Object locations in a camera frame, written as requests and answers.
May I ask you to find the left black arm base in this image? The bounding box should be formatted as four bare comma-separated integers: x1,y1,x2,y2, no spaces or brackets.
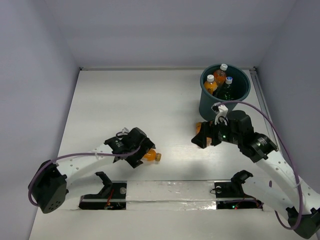
78,171,128,210

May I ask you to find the crushed green plastic bottle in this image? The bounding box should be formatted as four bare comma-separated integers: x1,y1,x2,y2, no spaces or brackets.
221,91,237,101

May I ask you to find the silver tape strip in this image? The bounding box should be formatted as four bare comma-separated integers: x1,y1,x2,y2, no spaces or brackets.
125,180,217,211

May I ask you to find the small orange bottle white label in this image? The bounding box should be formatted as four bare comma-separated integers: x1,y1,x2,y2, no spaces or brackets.
141,148,162,162

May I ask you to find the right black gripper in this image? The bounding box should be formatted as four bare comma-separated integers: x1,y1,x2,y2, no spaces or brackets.
190,115,242,148

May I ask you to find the dark teal plastic bin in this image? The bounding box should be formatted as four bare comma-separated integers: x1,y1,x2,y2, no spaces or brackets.
198,64,251,121

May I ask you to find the tall orange bottle white cap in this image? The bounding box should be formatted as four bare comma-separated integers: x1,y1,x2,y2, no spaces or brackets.
213,63,228,87

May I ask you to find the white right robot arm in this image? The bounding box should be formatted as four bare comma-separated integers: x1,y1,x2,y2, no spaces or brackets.
191,110,320,239

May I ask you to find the orange bottle blue label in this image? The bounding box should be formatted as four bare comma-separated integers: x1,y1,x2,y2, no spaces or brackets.
204,74,218,95

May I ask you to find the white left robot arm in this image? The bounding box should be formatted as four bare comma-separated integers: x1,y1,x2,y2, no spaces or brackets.
27,127,156,214

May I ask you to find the small orange juice bottle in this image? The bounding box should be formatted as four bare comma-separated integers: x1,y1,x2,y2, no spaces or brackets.
195,122,202,134

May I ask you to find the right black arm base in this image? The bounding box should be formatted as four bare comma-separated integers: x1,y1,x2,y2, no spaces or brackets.
209,170,263,210

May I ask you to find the clear Pocari bottle white cap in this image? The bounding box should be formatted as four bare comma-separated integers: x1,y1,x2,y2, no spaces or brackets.
220,76,234,99

